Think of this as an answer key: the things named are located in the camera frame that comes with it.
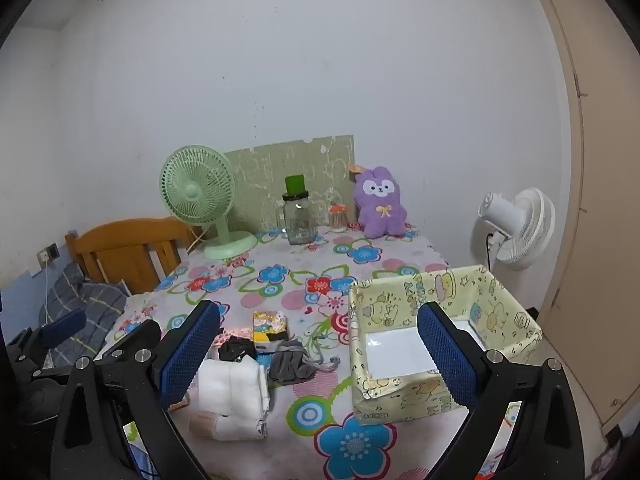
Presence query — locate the black plastic bag bundle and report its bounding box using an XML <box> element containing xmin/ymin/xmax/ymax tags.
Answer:
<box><xmin>218</xmin><ymin>336</ymin><xmax>257</xmax><ymax>362</ymax></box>

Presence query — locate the white towel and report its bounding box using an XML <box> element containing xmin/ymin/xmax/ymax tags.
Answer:
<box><xmin>198</xmin><ymin>356</ymin><xmax>270</xmax><ymax>442</ymax></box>

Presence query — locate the beige bandage roll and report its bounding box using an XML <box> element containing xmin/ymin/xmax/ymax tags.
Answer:
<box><xmin>188</xmin><ymin>412</ymin><xmax>218</xmax><ymax>440</ymax></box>

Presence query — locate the grey drawstring pouch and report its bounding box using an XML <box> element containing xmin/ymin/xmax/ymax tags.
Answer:
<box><xmin>268</xmin><ymin>340</ymin><xmax>341</xmax><ymax>386</ymax></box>

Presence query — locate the grey plaid pillow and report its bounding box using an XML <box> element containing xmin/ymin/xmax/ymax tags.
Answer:
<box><xmin>39</xmin><ymin>262</ymin><xmax>128</xmax><ymax>367</ymax></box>

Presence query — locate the yellow cartoon storage box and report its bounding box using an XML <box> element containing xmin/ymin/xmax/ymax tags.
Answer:
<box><xmin>348</xmin><ymin>266</ymin><xmax>542</xmax><ymax>424</ymax></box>

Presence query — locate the wooden headboard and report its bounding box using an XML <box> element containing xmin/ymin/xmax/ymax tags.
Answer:
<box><xmin>65</xmin><ymin>217</ymin><xmax>202</xmax><ymax>295</ymax></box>

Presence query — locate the floral tablecloth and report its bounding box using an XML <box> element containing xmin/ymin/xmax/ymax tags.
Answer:
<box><xmin>89</xmin><ymin>224</ymin><xmax>532</xmax><ymax>480</ymax></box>

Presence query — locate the beige door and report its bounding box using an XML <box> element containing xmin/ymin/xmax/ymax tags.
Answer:
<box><xmin>540</xmin><ymin>0</ymin><xmax>639</xmax><ymax>431</ymax></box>

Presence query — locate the white standing fan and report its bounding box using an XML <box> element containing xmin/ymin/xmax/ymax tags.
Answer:
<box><xmin>478</xmin><ymin>188</ymin><xmax>555</xmax><ymax>271</ymax></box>

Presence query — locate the green desk fan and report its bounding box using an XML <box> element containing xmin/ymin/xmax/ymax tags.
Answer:
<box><xmin>160</xmin><ymin>145</ymin><xmax>257</xmax><ymax>260</ymax></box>

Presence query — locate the glass jar green lid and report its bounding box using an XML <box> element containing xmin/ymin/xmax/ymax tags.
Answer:
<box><xmin>280</xmin><ymin>174</ymin><xmax>317</xmax><ymax>245</ymax></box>

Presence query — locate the toothpick jar orange lid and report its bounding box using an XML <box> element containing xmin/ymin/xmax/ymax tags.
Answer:
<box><xmin>328</xmin><ymin>203</ymin><xmax>348</xmax><ymax>232</ymax></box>

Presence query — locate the purple plush bunny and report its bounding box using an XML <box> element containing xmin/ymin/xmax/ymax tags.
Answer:
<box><xmin>354</xmin><ymin>166</ymin><xmax>407</xmax><ymax>238</ymax></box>

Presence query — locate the green patterned cardboard panel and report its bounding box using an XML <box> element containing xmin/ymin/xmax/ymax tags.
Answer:
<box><xmin>226</xmin><ymin>136</ymin><xmax>356</xmax><ymax>233</ymax></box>

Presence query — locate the wall power outlet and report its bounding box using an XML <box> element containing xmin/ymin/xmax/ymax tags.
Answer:
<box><xmin>37</xmin><ymin>243</ymin><xmax>60</xmax><ymax>266</ymax></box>

